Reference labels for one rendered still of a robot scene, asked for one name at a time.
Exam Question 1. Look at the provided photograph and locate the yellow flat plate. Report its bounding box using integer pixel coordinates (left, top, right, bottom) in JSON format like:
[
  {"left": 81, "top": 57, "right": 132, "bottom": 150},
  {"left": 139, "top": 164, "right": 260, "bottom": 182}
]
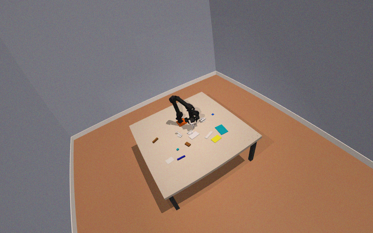
[{"left": 211, "top": 135, "right": 221, "bottom": 143}]

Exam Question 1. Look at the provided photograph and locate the white flat square plate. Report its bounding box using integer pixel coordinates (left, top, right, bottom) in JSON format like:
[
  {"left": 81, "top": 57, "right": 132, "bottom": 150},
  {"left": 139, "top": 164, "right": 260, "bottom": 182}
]
[{"left": 165, "top": 157, "right": 174, "bottom": 164}]

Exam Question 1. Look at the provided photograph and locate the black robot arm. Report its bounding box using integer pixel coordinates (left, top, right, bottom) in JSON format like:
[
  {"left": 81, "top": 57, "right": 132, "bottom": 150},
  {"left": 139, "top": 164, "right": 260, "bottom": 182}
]
[{"left": 169, "top": 95, "right": 199, "bottom": 124}]

